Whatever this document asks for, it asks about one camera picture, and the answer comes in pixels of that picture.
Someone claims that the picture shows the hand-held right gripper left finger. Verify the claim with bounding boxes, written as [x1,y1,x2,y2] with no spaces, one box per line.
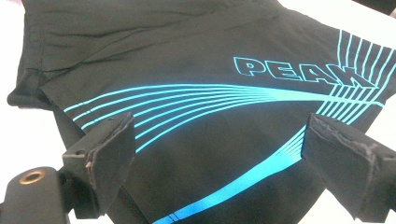
[61,111,137,219]

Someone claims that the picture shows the black shorts with teal print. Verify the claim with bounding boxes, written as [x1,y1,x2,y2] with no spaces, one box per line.
[7,0,396,224]

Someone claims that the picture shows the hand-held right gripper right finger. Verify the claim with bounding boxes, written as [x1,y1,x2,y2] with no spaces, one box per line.
[300,113,396,224]

